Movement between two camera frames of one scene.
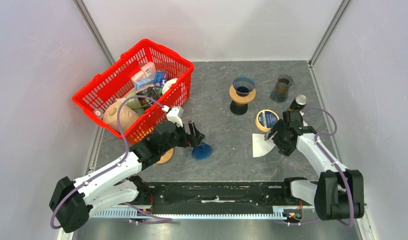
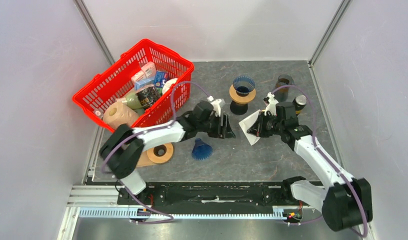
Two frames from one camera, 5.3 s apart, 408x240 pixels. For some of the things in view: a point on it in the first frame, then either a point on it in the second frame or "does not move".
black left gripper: [195, 138] to [224, 131]
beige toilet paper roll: [126, 115] does not move
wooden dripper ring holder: [242, 99] does not move
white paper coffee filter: [260, 146] to [246, 123]
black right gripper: [285, 149] to [257, 128]
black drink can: [299, 103] does not move
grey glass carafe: [280, 94] does not move
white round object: [168, 84] does not move
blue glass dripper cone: [243, 85] does not move
